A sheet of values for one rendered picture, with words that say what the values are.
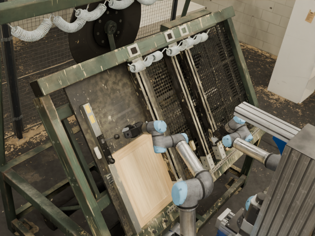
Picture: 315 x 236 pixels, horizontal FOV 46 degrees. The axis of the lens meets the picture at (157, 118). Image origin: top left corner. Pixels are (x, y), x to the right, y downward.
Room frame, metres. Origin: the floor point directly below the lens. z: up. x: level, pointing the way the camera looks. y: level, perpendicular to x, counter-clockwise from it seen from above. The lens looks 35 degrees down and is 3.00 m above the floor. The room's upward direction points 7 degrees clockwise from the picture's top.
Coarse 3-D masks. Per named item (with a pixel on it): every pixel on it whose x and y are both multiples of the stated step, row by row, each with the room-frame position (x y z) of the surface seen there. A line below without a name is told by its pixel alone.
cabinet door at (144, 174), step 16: (128, 144) 1.99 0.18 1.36; (144, 144) 2.08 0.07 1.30; (128, 160) 1.92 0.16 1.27; (144, 160) 2.01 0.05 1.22; (160, 160) 2.10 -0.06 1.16; (128, 176) 1.85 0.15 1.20; (144, 176) 1.93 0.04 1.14; (160, 176) 2.02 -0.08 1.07; (128, 192) 1.77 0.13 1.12; (144, 192) 1.85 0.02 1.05; (160, 192) 1.94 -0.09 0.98; (144, 208) 1.78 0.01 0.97; (160, 208) 1.86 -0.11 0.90; (144, 224) 1.70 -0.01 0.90
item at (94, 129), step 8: (88, 104) 1.95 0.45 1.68; (88, 120) 1.89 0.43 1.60; (96, 120) 1.92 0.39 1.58; (96, 128) 1.88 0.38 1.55; (96, 136) 1.85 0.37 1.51; (96, 144) 1.84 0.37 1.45; (104, 160) 1.80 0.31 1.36; (112, 168) 1.79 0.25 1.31; (112, 176) 1.75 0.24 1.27; (120, 184) 1.75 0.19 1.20; (120, 192) 1.72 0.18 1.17; (120, 200) 1.71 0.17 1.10; (128, 200) 1.72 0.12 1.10; (128, 208) 1.68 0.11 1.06; (128, 216) 1.66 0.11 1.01; (136, 224) 1.65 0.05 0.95; (136, 232) 1.61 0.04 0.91
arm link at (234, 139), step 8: (224, 136) 1.94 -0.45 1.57; (232, 136) 1.94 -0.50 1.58; (240, 136) 1.96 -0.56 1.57; (224, 144) 1.92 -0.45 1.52; (232, 144) 1.89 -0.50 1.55; (240, 144) 1.86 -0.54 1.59; (248, 144) 1.84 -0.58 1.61; (248, 152) 1.79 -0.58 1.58; (256, 152) 1.76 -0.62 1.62; (264, 152) 1.75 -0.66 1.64; (264, 160) 1.69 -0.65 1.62; (272, 160) 1.67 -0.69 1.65; (272, 168) 1.64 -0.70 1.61
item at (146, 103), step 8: (128, 48) 2.35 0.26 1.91; (136, 48) 2.40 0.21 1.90; (152, 56) 2.31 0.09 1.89; (128, 72) 2.35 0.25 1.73; (136, 80) 2.31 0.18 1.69; (144, 80) 2.34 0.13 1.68; (136, 88) 2.30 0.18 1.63; (144, 88) 2.31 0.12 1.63; (144, 96) 2.26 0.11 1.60; (144, 104) 2.25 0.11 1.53; (152, 104) 2.27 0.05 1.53; (144, 112) 2.25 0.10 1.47; (152, 112) 2.23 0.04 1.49; (152, 120) 2.20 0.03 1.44; (168, 152) 2.14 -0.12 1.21; (168, 160) 2.09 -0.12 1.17; (168, 168) 2.09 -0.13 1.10; (176, 168) 2.10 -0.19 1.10; (176, 176) 2.06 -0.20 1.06
